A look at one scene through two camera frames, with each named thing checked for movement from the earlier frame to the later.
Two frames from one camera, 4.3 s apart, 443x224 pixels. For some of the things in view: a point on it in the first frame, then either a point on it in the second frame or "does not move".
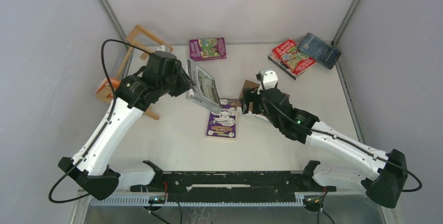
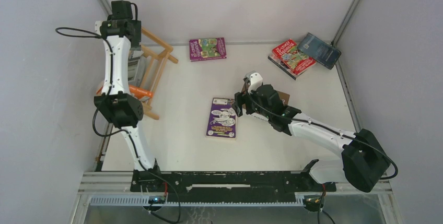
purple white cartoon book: [223, 125] does not move
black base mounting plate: [270, 186] does not move
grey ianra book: [205, 92] -> [140, 70]
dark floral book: [283, 68] does not move
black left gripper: [186, 82] -> [135, 45]
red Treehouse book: [294, 58] does not move
